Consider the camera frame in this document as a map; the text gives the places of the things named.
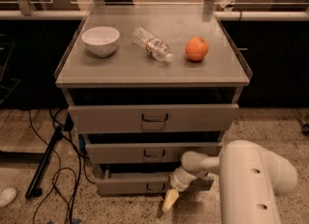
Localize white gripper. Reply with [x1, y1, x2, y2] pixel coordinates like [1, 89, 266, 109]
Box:
[161, 167, 197, 212]

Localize grey drawer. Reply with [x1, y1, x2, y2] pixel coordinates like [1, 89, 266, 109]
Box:
[95, 163, 215, 197]
[69, 88, 239, 133]
[84, 131, 222, 164]

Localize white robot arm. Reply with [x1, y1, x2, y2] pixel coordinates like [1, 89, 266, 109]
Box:
[162, 140, 298, 224]

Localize grey drawer cabinet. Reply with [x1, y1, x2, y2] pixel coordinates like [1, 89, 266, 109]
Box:
[53, 3, 253, 197]

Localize black metal bar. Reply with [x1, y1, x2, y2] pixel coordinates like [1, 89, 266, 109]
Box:
[25, 126, 62, 200]

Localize clear plastic water bottle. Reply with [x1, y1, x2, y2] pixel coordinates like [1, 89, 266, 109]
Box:
[132, 27, 174, 64]

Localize orange fruit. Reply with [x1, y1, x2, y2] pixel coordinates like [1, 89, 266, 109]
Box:
[185, 36, 209, 62]

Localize black caster wheel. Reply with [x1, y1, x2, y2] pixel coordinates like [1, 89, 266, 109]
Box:
[297, 118, 309, 135]

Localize white shoe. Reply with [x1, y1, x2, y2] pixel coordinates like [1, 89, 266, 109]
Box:
[0, 187, 17, 208]

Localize white ceramic bowl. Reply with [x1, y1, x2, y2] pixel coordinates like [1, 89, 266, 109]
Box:
[81, 26, 120, 57]

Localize black floor cables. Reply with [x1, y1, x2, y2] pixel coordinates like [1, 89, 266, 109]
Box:
[26, 107, 100, 224]

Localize white horizontal rail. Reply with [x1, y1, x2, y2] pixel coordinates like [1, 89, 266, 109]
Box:
[0, 11, 309, 21]

